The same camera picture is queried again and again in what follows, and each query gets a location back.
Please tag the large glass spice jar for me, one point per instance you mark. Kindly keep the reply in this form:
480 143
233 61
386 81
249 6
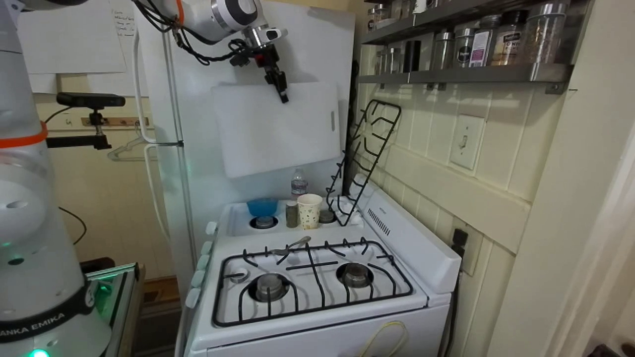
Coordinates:
545 30

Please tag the metal spice rack shelf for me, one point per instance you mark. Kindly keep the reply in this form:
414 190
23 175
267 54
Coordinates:
553 75

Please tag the black front stove grate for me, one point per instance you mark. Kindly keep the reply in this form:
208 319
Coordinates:
271 284

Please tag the white refrigerator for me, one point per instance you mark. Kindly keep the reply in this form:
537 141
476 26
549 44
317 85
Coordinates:
184 54

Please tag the spice jar with label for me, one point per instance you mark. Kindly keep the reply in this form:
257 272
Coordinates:
482 48

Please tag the white light switch plate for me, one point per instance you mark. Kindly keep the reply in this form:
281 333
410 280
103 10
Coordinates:
468 139

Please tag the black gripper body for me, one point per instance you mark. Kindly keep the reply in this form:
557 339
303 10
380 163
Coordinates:
265 57

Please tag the black wall plug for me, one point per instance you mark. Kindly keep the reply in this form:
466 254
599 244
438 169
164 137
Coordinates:
460 240

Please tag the blue plastic bowl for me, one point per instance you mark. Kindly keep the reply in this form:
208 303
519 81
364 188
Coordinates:
263 206

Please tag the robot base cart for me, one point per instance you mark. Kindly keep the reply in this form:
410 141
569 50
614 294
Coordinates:
118 301

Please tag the black loose stove grate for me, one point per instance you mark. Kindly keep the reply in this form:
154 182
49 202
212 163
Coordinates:
364 147

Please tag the small grey shaker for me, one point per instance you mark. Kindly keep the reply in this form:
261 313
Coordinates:
293 214

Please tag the white paper cup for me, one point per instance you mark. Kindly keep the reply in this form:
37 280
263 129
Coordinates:
309 210

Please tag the white plastic chopping board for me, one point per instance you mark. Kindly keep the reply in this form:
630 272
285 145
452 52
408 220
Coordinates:
259 131

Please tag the white gas stove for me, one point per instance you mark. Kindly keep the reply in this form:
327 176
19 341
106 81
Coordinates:
412 325

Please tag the black camera on stand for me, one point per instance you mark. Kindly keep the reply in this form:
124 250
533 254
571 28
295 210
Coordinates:
95 101

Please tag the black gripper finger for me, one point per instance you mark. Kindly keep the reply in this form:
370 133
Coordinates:
283 87
273 79

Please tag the clear plastic water bottle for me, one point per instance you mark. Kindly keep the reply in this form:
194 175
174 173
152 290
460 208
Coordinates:
299 184

